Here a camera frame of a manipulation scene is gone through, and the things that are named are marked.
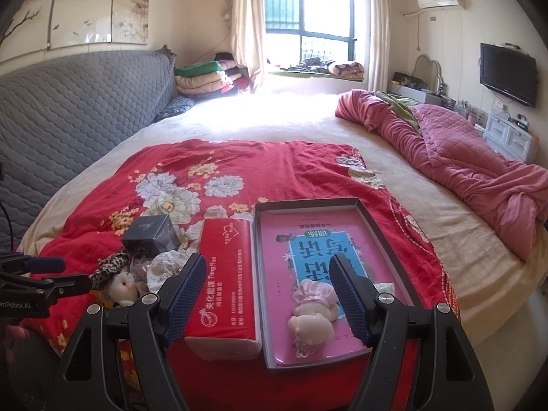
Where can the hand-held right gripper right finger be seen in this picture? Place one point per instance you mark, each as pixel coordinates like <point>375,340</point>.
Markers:
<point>347,299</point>

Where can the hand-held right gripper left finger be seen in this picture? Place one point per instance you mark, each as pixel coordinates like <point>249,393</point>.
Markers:
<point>188,295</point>

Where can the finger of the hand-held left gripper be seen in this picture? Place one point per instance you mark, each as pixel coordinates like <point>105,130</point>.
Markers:
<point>51,284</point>
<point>45,264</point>

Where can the red tissue pack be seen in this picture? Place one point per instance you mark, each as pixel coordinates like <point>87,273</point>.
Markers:
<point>224,291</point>

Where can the pink bonnet doll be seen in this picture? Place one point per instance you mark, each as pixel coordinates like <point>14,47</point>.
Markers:
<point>310,321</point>

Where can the leopard print plush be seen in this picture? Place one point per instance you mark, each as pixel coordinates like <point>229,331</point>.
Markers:
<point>109,267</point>

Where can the white plush bear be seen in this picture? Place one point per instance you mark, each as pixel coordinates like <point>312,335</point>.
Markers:
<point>124,287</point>

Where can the grey shallow box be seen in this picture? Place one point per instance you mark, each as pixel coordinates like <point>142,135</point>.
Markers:
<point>411,265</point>

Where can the person's left hand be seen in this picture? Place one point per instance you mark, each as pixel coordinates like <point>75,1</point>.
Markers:
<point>16,334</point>

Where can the pale frilly plush toy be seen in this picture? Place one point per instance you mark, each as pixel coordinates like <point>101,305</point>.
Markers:
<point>165,267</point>

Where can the small white packet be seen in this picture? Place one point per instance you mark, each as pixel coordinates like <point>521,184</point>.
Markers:
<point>383,287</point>

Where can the black box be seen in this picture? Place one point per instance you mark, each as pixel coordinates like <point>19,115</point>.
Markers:
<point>150,233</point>

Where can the pink book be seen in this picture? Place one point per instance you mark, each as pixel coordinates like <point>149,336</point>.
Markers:
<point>274,265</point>

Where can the red floral blanket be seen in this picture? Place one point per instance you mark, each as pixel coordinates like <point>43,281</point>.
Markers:
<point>265,171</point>

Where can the grey quilted headboard cover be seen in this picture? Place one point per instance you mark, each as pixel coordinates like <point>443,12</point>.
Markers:
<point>64,111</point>

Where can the pink quilt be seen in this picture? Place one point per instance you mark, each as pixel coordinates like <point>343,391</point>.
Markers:
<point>462,154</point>

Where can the dark patterned pillow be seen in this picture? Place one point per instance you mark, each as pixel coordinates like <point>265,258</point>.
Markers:
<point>175,107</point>

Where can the bed with cream sheet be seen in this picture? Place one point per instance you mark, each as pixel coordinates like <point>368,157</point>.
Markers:
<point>265,111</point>

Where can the green cloth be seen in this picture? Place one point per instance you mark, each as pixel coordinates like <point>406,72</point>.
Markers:
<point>400,107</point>

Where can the stack of folded blankets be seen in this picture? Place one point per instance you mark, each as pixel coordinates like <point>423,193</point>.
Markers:
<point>205,79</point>

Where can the cluttered dressing table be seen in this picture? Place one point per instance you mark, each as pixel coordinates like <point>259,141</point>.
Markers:
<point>454,102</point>

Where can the green windowsill mat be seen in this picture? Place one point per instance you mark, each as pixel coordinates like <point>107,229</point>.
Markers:
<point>299,76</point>

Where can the floral folded blanket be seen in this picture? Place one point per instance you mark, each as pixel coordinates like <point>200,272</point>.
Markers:
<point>347,70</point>

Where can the white drawer cabinet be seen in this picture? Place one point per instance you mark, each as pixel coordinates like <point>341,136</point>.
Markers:
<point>509,135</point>

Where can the dark clothes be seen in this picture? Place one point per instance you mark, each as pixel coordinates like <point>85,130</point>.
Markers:
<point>306,64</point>

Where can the vanity mirror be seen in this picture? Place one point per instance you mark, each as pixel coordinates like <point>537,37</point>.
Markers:
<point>428,70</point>

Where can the cream curtain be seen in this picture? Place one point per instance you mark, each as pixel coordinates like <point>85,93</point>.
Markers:
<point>376,30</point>
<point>247,21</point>

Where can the black television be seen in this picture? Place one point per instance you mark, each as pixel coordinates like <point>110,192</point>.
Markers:
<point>507,75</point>

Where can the window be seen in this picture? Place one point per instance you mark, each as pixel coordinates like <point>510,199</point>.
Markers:
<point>308,8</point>

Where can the floral wall painting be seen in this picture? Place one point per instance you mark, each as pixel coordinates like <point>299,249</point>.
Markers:
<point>85,4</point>

